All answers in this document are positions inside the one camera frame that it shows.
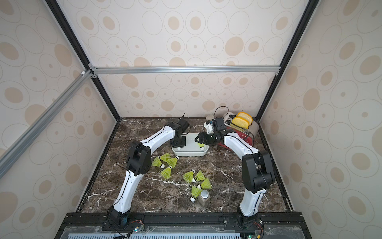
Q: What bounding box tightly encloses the red dotted toaster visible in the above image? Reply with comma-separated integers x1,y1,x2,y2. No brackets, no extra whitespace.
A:
224,112,259,146

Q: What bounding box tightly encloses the front yellow toast slice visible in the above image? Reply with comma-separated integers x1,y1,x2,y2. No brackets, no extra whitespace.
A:
231,117,250,129

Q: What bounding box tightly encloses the green shuttlecock group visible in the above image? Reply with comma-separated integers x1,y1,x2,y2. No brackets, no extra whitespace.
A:
167,156,179,168
159,153,171,162
161,166,172,179
152,156,165,169

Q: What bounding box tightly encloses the yellow toast slice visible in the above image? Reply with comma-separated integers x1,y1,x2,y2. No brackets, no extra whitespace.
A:
237,112,253,125
231,117,250,129

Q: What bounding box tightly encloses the green shuttlecock top group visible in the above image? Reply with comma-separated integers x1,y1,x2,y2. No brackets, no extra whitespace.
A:
159,153,171,162

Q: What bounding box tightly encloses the metal lidded shaker jar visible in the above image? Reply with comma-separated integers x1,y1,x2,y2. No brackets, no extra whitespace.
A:
198,190,210,207

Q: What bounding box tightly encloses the green shuttlecock right low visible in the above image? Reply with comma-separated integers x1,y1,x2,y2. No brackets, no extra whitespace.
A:
197,178,212,189

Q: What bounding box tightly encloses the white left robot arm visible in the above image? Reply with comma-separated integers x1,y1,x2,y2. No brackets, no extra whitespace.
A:
106,119,190,231

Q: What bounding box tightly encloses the silver left aluminium rail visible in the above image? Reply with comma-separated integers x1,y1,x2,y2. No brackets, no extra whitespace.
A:
1,70,92,177

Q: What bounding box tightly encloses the silver horizontal aluminium rail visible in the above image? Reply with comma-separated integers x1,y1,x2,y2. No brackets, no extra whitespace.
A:
90,64,281,75

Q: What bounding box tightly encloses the back yellow toast slice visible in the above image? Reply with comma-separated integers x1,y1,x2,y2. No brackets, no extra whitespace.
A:
237,112,253,125

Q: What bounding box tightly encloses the white storage box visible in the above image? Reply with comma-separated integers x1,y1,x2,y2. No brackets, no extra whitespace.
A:
172,133,209,157

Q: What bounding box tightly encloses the clear jar with powder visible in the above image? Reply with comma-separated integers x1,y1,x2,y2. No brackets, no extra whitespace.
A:
206,115,214,121

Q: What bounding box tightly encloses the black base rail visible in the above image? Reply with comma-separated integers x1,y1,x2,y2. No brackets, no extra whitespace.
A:
55,212,312,239

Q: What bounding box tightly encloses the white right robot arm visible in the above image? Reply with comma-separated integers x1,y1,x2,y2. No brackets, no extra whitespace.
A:
195,118,275,228

